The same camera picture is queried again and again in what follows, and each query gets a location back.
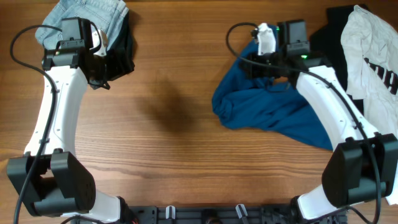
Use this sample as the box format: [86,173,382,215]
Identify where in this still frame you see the black t-shirt right pile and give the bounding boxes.
[309,3,369,116]

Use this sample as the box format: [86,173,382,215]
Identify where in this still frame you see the folded light blue jeans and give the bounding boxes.
[43,0,129,50]

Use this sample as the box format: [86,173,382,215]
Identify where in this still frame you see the white printed t-shirt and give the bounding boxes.
[340,4,398,206]

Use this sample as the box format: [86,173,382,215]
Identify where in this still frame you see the dark blue t-shirt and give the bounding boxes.
[211,24,334,151]

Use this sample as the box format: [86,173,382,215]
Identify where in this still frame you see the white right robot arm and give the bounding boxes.
[243,52,397,223]

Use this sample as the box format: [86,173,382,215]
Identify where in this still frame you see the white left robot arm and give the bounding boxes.
[7,47,139,223]

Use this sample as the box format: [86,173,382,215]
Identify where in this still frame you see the folded black garment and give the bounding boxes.
[106,13,134,61]

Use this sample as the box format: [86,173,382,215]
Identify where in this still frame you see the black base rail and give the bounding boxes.
[130,204,348,224]

